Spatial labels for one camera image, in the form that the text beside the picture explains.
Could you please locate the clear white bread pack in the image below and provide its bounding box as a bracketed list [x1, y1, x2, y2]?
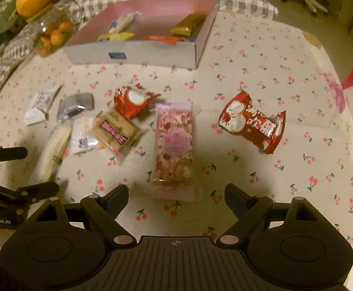
[33, 123, 73, 183]

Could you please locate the white triangular snack pack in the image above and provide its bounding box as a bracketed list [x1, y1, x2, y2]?
[23, 85, 61, 125]

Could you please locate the white lotus chip pack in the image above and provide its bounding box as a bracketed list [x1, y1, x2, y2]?
[70, 116, 101, 154]

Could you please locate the pink nougat snack pack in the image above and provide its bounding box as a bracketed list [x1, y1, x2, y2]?
[151, 102, 198, 202]

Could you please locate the brown biscuit pack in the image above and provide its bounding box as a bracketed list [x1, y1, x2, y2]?
[92, 109, 141, 156]

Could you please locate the silver grey snack pack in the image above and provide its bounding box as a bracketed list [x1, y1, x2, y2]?
[57, 93, 94, 122]

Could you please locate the large red candy pack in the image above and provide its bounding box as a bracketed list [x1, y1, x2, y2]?
[219, 91, 287, 154]

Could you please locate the small red candy pack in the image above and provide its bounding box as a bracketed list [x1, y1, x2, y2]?
[113, 85, 161, 120]

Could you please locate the yellow snack pack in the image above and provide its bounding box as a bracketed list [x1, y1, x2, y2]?
[96, 32, 135, 42]

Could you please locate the blue white bread pack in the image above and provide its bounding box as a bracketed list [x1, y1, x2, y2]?
[108, 11, 140, 33]

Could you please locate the orange red snack pack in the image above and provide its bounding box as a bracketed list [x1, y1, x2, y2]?
[143, 35, 185, 45]

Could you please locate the gold snack bar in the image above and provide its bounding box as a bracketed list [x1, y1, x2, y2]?
[170, 13, 207, 36]

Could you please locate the cherry print tablecloth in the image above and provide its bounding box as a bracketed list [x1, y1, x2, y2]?
[0, 11, 353, 291]

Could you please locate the green white patterned pillow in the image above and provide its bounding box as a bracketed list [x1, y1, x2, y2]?
[0, 0, 26, 34]

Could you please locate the glass jar with kumquats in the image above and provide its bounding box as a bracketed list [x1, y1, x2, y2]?
[27, 0, 83, 57]

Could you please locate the pink silver shallow box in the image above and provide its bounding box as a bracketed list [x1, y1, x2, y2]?
[63, 0, 216, 70]

